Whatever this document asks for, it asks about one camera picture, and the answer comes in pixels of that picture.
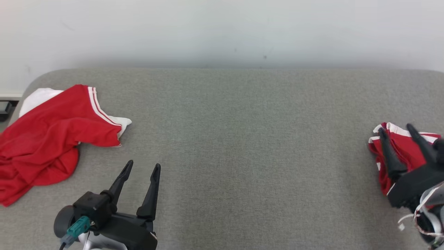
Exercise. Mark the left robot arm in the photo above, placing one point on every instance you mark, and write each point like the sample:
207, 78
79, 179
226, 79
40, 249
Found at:
64, 222

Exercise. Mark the red jersey with white sleeves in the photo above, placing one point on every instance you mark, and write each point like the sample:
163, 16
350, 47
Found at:
45, 139

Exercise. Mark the red shorts with white trim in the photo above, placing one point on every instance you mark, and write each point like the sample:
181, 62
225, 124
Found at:
406, 149

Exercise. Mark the dark wall box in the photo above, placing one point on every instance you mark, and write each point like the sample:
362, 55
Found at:
7, 109

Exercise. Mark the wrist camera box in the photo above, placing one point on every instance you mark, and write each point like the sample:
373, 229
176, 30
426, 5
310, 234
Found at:
440, 151
92, 206

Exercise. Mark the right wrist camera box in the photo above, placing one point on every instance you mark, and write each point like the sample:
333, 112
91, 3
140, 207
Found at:
440, 151

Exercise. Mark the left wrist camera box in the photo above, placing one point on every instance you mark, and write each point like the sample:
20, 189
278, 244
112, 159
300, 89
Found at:
92, 206

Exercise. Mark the grey fabric sofa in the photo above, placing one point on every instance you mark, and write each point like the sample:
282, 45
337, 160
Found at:
242, 139

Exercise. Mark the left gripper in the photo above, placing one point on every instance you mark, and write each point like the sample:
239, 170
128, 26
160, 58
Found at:
135, 232

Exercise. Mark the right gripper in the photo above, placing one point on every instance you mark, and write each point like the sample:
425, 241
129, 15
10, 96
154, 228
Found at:
412, 185

